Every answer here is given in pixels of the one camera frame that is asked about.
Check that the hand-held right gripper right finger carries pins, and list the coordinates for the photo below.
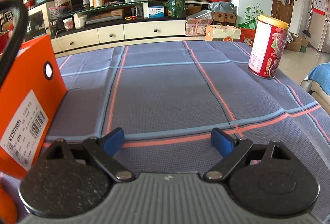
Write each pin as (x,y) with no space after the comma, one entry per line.
(221,141)

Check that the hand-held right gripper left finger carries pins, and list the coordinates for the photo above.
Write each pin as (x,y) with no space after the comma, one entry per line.
(113,140)

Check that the orange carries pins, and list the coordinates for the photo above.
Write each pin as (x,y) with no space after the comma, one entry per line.
(6,206)

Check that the blue plaid tablecloth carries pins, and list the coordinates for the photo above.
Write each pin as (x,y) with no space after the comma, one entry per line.
(167,90)

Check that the red can with yellow lid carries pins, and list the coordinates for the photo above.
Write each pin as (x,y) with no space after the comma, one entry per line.
(268,48)

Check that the orange and white gift bag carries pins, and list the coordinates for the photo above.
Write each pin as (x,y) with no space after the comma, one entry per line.
(221,33)

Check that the beige sofa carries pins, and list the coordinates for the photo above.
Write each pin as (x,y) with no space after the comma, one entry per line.
(319,95)

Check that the white television stand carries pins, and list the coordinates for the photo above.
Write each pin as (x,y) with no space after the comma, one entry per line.
(139,30)

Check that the blue towel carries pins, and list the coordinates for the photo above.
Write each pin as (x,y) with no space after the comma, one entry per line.
(321,74)

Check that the clear plastic crate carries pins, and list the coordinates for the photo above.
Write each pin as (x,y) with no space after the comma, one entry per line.
(197,24)

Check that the silver media player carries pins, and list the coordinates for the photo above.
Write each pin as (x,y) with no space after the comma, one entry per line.
(103,20)

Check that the small cardboard box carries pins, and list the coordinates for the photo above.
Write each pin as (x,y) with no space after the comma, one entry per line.
(296,45)

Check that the cardboard box with orange prints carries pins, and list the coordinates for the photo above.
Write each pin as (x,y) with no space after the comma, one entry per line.
(224,19)

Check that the white tissue pack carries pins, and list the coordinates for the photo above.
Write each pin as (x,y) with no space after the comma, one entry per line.
(80,21)

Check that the blue and white box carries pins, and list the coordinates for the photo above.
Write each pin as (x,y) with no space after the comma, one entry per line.
(156,12)

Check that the pink plastic basket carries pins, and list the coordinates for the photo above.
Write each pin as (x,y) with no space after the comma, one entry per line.
(58,12)

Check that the white glass-door cabinet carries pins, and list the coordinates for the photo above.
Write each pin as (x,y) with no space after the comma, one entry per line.
(38,20)

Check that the white canister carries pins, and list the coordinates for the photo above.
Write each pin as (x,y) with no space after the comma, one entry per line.
(98,0)

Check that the green plastic bag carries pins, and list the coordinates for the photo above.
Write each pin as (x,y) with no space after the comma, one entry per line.
(175,7)

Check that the white chest freezer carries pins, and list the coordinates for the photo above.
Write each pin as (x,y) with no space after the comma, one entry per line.
(247,0)

